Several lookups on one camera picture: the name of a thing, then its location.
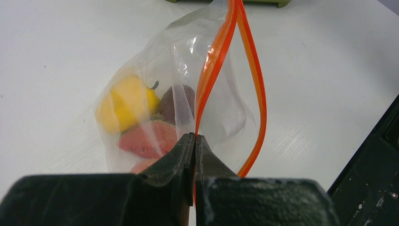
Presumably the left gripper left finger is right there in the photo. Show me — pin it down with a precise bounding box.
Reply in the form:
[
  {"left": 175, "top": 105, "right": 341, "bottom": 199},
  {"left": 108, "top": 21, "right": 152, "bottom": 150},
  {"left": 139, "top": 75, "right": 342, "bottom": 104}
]
[{"left": 0, "top": 133, "right": 195, "bottom": 226}]

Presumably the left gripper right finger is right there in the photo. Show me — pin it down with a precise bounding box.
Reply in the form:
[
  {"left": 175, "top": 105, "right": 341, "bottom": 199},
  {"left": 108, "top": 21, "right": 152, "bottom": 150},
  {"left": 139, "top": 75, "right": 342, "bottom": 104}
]
[{"left": 195, "top": 135, "right": 339, "bottom": 226}]

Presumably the peach fruit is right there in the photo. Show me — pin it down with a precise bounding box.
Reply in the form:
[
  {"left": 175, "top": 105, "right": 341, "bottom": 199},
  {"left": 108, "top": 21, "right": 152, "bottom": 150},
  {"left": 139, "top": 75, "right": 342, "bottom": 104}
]
[{"left": 129, "top": 158, "right": 158, "bottom": 174}]

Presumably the watermelon slice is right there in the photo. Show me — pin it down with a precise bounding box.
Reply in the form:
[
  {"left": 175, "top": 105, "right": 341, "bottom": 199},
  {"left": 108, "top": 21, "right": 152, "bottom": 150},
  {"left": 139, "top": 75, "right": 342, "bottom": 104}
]
[{"left": 118, "top": 120, "right": 177, "bottom": 159}]

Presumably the dark purple plum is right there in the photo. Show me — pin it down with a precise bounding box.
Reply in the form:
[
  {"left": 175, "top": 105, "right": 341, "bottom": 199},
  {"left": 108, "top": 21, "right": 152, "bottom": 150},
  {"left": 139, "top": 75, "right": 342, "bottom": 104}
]
[{"left": 159, "top": 85, "right": 195, "bottom": 126}]

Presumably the yellow bell pepper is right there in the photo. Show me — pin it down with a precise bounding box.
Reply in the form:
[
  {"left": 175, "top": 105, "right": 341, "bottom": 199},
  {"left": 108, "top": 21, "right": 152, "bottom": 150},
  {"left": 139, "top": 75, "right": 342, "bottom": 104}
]
[{"left": 95, "top": 74, "right": 160, "bottom": 134}]

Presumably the clear zip bag orange zipper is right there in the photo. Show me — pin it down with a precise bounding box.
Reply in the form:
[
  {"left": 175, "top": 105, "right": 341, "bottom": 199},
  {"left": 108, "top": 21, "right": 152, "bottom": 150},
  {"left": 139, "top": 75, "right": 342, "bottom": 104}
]
[{"left": 95, "top": 0, "right": 268, "bottom": 178}]

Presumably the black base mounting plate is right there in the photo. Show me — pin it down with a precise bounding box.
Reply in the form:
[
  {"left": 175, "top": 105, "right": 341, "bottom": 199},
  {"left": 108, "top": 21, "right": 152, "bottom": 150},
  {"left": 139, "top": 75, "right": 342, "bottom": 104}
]
[{"left": 327, "top": 98, "right": 399, "bottom": 226}]

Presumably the olive green plastic bin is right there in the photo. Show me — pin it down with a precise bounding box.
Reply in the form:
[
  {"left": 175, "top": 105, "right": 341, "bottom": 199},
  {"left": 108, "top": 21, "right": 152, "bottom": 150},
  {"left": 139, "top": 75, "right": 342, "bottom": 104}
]
[{"left": 165, "top": 0, "right": 290, "bottom": 9}]

